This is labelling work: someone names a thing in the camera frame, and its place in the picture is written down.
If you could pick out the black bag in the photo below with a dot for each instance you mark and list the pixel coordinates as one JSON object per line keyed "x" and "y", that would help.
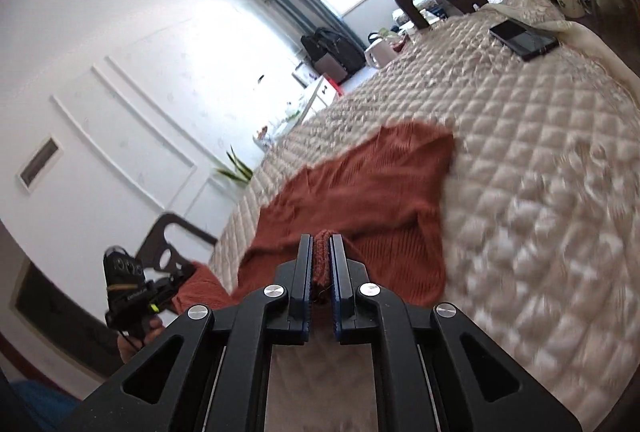
{"x": 345, "y": 47}
{"x": 315, "y": 45}

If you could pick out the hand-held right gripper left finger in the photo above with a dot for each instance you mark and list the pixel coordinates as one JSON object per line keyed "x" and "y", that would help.
{"x": 302, "y": 282}

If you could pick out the rust knit sweater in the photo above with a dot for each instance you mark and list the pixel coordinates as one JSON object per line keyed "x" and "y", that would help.
{"x": 360, "y": 192}

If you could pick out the black phone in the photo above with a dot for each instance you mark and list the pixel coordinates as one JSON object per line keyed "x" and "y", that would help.
{"x": 525, "y": 40}

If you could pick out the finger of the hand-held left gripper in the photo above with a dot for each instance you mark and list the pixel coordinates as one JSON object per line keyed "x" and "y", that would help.
{"x": 167, "y": 287}

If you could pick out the person's left hand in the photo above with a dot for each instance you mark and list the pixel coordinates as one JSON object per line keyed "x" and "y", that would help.
{"x": 137, "y": 342}

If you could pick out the beige quilted blanket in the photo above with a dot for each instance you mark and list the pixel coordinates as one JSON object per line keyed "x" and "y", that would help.
{"x": 525, "y": 212}

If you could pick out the brown cardboard box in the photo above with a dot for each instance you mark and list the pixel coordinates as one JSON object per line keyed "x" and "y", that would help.
{"x": 334, "y": 67}

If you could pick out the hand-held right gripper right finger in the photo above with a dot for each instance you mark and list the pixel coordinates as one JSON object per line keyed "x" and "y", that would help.
{"x": 337, "y": 282}

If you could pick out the white kettle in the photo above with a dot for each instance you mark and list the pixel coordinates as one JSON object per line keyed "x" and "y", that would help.
{"x": 380, "y": 55}

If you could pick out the wall vent panel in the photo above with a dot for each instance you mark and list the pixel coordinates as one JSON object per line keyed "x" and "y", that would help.
{"x": 39, "y": 162}

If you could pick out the green potted plant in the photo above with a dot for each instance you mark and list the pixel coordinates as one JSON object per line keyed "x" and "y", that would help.
{"x": 237, "y": 170}

